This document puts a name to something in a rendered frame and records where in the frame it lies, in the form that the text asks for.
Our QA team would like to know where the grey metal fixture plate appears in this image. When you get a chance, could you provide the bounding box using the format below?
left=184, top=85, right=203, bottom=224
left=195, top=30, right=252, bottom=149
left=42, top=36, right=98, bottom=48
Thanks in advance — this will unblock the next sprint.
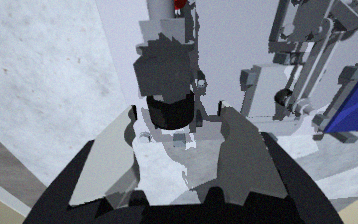
left=95, top=0, right=358, bottom=143

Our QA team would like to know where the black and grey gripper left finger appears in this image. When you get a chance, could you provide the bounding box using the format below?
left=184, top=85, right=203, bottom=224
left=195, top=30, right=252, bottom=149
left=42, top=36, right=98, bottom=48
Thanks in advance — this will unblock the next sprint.
left=22, top=105, right=140, bottom=224

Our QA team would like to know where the blue rectangular block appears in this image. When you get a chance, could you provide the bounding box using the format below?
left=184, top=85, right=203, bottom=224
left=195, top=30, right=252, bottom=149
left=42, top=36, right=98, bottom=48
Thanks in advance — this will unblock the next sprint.
left=319, top=79, right=358, bottom=133

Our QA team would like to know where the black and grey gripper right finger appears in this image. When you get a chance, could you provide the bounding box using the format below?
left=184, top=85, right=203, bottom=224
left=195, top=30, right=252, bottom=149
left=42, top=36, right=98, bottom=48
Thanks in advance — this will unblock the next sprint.
left=217, top=100, right=344, bottom=224

